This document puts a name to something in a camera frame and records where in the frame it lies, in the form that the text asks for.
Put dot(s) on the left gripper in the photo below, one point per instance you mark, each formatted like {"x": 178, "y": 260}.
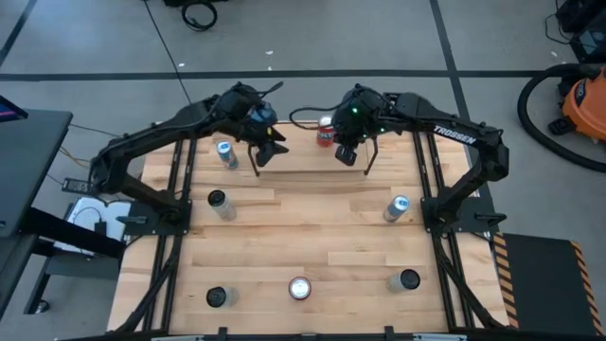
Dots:
{"x": 244, "y": 111}

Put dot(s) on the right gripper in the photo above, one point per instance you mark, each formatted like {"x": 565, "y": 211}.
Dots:
{"x": 355, "y": 120}

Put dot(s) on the blue silver Red Bull can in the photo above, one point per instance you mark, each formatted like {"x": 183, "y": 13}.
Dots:
{"x": 227, "y": 155}
{"x": 397, "y": 208}

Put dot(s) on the white Celsius tropical can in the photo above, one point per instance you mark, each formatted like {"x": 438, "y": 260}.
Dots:
{"x": 222, "y": 206}
{"x": 404, "y": 280}

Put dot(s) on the white Celsius Arctic can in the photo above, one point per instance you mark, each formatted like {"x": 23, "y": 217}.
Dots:
{"x": 219, "y": 297}

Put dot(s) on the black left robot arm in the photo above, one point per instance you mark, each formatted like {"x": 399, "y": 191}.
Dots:
{"x": 142, "y": 142}

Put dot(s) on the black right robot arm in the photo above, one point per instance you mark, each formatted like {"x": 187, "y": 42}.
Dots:
{"x": 454, "y": 135}

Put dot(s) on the orange shop vacuum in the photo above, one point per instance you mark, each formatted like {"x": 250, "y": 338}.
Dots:
{"x": 587, "y": 109}
{"x": 523, "y": 118}

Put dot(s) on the white device box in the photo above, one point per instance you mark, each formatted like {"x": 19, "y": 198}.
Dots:
{"x": 94, "y": 213}

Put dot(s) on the black table clamp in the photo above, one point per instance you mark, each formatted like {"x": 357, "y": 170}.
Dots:
{"x": 388, "y": 333}
{"x": 221, "y": 333}

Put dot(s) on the black power adapter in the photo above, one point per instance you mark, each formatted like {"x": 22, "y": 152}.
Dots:
{"x": 78, "y": 185}

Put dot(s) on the black desk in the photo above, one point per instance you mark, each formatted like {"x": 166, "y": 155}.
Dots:
{"x": 28, "y": 166}

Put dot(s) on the black equipment case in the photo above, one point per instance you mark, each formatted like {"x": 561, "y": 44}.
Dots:
{"x": 582, "y": 28}

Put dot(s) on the black hazard-striped floor mat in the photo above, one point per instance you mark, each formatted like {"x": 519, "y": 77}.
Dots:
{"x": 544, "y": 284}

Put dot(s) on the laptop screen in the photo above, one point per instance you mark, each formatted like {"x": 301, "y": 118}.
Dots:
{"x": 9, "y": 110}

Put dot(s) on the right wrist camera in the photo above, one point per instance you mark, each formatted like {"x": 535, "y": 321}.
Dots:
{"x": 346, "y": 155}

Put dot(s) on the black aluminium table frame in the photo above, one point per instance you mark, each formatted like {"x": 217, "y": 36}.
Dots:
{"x": 163, "y": 284}

